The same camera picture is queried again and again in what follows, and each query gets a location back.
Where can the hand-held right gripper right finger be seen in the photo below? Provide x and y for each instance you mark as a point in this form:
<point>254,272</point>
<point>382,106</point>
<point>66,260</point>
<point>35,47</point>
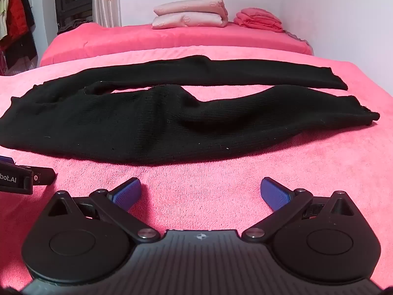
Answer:
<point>274,193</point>

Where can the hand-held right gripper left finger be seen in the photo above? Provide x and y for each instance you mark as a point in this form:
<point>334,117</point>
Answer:
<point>127,193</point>

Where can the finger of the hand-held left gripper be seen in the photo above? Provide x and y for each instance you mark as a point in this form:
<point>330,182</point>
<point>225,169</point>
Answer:
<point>6,160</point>
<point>44,175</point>

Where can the black knit pants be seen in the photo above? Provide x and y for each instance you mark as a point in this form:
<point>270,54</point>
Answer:
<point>129,123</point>

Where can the red hanging jacket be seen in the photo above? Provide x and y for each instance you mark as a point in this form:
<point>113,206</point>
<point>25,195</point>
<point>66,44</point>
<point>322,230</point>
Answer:
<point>17,18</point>

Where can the pale yellow hanging garment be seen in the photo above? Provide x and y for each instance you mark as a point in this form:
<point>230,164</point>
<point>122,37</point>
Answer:
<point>3,15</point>

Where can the dark cloth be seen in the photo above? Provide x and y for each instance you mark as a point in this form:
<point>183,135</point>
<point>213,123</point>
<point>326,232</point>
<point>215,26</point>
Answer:
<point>72,27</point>

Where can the black hanging garment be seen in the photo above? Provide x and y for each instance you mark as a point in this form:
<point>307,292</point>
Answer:
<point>29,6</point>

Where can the pink bed sheet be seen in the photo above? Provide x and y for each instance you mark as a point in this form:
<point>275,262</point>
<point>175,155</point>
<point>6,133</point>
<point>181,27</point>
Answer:
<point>138,37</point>

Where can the dark wooden cabinet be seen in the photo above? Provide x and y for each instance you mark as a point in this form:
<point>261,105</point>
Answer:
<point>72,0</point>

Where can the folded red blanket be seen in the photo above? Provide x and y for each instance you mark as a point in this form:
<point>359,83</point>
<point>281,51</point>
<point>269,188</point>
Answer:
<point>259,20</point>

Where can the pink patterned curtain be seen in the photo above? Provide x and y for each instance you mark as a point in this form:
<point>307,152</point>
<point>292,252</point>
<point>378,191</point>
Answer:
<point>106,0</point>

